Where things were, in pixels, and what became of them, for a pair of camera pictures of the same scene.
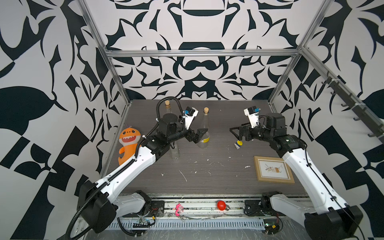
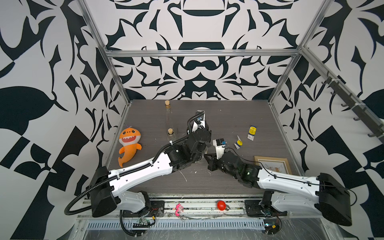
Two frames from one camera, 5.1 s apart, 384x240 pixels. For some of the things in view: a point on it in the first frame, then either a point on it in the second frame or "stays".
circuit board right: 271,226 stays
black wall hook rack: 371,121 stays
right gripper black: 242,128 to 212,156
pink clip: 179,209 stays
